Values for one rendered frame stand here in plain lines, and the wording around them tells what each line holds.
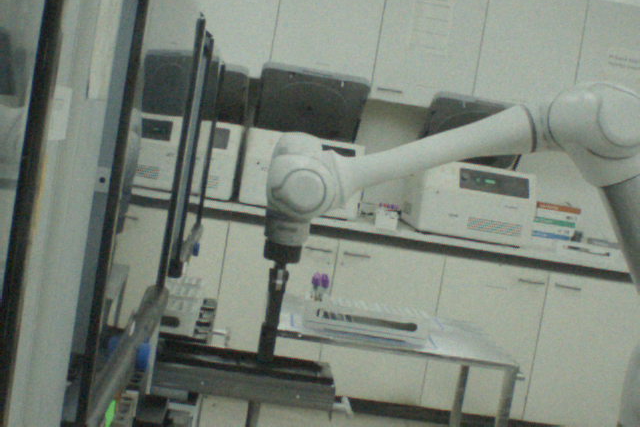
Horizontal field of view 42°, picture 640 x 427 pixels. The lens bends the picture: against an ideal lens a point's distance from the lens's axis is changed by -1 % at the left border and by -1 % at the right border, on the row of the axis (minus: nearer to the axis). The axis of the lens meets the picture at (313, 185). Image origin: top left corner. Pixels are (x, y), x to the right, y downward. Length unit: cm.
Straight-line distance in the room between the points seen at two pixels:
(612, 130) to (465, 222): 258
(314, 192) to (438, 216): 262
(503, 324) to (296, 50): 166
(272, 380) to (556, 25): 319
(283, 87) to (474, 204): 108
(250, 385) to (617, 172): 76
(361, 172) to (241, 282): 251
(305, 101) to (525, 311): 148
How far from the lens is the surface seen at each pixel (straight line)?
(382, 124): 457
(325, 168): 144
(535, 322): 421
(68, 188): 57
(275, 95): 421
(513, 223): 410
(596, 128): 151
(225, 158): 389
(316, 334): 193
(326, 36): 422
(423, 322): 201
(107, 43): 62
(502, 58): 437
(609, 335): 436
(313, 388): 161
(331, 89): 414
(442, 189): 400
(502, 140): 168
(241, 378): 160
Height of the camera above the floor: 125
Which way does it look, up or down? 3 degrees down
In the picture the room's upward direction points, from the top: 9 degrees clockwise
